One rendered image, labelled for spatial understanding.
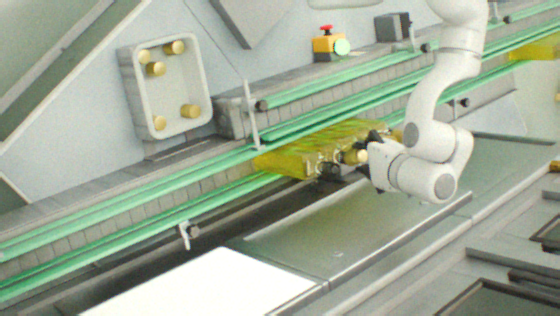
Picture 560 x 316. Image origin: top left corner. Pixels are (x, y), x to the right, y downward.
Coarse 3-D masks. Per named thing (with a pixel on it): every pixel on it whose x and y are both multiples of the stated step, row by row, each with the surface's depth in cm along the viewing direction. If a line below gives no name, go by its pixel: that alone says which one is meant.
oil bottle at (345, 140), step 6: (318, 132) 161; (324, 132) 160; (330, 132) 159; (336, 132) 158; (318, 138) 157; (324, 138) 155; (330, 138) 154; (336, 138) 153; (342, 138) 152; (348, 138) 152; (354, 138) 152; (342, 144) 151; (348, 144) 151; (342, 150) 151; (348, 150) 151
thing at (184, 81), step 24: (144, 48) 142; (192, 48) 152; (144, 72) 151; (168, 72) 155; (192, 72) 155; (144, 96) 144; (168, 96) 156; (192, 96) 158; (168, 120) 156; (192, 120) 155
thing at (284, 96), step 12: (552, 0) 243; (516, 12) 227; (528, 12) 222; (492, 24) 208; (504, 24) 210; (432, 48) 186; (384, 60) 180; (396, 60) 177; (348, 72) 172; (360, 72) 168; (312, 84) 165; (324, 84) 161; (276, 96) 159; (288, 96) 155; (300, 96) 156
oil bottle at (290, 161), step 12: (264, 156) 156; (276, 156) 152; (288, 156) 149; (300, 156) 146; (312, 156) 145; (264, 168) 157; (276, 168) 153; (288, 168) 150; (300, 168) 146; (312, 168) 144
